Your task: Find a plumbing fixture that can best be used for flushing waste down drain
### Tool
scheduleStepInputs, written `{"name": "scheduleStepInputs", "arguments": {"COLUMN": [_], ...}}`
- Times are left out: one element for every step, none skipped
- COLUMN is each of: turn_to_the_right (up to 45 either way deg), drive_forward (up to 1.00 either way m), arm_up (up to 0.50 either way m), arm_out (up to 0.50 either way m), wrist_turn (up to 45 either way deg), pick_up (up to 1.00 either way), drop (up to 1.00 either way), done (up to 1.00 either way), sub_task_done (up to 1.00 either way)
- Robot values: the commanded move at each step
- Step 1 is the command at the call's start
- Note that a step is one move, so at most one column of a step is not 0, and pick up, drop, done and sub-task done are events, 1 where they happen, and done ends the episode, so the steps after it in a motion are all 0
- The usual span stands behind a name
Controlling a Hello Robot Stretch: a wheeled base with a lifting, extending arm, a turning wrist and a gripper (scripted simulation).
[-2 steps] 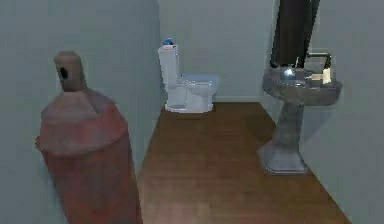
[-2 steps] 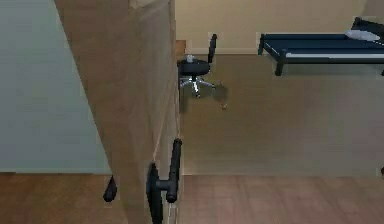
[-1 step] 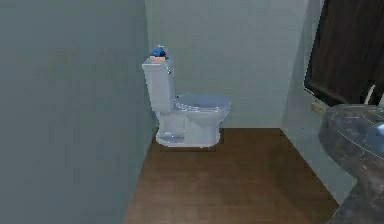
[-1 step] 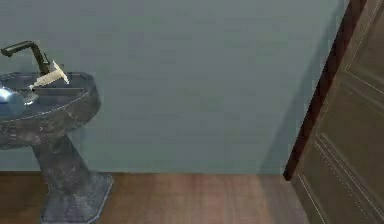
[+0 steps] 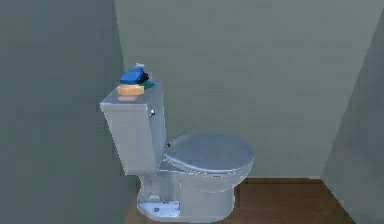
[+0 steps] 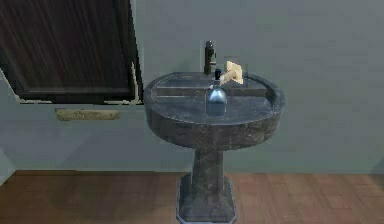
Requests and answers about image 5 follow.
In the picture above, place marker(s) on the white toilet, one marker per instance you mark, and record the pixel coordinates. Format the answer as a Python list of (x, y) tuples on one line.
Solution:
[(140, 140)]

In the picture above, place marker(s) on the blue spray bottle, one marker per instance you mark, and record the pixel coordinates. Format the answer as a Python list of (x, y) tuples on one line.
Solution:
[(131, 77)]

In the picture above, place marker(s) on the dark green cloth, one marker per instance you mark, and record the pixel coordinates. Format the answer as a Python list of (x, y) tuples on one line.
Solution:
[(149, 84)]

